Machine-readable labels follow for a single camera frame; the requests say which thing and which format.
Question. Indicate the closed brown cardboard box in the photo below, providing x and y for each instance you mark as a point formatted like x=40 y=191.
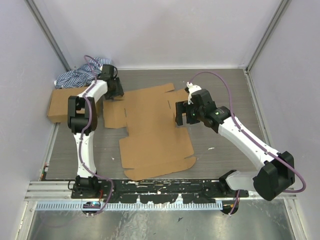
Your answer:
x=58 y=111

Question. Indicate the blue white striped cloth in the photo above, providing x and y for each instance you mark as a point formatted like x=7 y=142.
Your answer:
x=82 y=76

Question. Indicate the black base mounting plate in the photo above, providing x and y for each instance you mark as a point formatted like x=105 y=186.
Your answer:
x=156 y=191

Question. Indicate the slotted grey cable duct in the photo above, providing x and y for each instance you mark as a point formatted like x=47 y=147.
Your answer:
x=95 y=206

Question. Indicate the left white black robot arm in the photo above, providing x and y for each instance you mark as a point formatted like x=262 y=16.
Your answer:
x=82 y=120

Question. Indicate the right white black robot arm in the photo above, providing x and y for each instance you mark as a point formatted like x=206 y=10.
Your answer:
x=274 y=170

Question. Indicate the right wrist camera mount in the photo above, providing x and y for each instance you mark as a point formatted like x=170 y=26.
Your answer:
x=190 y=89

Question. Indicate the aluminium frame post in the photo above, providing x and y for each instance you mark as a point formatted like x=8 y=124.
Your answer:
x=279 y=12
x=47 y=33

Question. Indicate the aluminium front rail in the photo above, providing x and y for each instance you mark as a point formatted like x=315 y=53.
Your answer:
x=55 y=190

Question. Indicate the right aluminium frame post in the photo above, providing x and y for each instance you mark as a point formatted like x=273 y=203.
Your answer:
x=279 y=12

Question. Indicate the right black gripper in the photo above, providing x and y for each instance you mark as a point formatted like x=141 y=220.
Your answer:
x=183 y=107

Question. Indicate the left aluminium frame post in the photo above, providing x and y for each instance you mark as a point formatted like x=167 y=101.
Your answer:
x=47 y=33

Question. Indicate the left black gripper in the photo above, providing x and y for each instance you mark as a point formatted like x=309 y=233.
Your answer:
x=118 y=92

